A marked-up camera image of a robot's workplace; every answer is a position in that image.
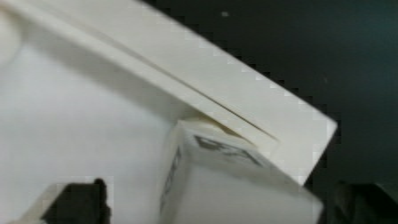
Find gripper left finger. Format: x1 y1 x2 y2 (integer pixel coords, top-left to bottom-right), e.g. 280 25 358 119
40 179 111 224

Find white square tabletop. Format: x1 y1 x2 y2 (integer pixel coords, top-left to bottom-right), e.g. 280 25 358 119
0 0 280 224

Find white U-shaped obstacle fence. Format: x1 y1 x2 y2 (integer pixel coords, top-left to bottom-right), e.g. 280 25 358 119
31 0 337 182

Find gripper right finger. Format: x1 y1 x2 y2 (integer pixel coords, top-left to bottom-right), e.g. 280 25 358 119
332 182 398 224

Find white leg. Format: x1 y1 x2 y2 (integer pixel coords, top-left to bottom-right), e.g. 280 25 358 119
157 118 323 224

